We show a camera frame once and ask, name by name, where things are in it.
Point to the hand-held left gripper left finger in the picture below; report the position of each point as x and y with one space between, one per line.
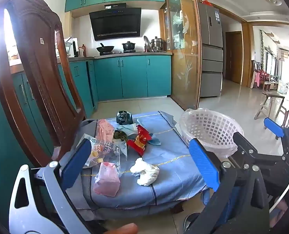
77 163

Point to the brown wooden chair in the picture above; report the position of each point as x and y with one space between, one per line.
37 78

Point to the pink plastic bag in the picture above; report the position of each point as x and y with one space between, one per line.
107 180
104 130

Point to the black wok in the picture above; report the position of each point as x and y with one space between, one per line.
105 48

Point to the wooden side table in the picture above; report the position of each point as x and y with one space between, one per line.
273 95

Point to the white plastic basket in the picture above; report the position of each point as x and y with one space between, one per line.
207 124

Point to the white tissue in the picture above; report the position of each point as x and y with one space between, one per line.
146 173

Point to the blue cloth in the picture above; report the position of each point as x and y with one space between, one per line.
168 151

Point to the clear printed plastic wrapper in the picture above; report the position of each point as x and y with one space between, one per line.
107 148

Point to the person's leg in jeans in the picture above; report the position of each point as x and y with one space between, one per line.
228 207

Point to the dark green foil bag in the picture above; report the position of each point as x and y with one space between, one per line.
123 117

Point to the green leaf wrapper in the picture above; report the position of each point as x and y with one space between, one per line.
120 136

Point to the steel pot lid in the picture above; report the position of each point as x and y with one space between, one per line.
146 43

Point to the grey refrigerator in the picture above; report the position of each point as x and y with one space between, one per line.
211 53

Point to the pink cloth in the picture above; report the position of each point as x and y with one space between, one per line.
257 78

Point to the light blue plastic wrapper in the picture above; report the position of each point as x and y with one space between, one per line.
127 129

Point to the brown bottle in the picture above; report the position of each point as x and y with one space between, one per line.
82 50

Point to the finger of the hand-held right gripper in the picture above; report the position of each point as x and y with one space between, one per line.
273 126
244 146

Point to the black range hood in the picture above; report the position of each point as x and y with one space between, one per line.
115 24

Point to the dark wooden chair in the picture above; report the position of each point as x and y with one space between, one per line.
287 114

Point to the black cooking pot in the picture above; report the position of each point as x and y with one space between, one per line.
129 46

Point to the red snack packet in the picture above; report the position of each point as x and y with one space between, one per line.
140 140

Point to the white countertop appliance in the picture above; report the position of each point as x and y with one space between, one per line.
71 46

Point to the wood framed glass partition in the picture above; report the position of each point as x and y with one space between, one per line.
183 53

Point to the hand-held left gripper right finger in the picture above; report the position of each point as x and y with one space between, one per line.
204 165

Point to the brown wooden door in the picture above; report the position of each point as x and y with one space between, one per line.
233 56

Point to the teal base cabinets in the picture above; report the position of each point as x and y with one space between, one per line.
134 75

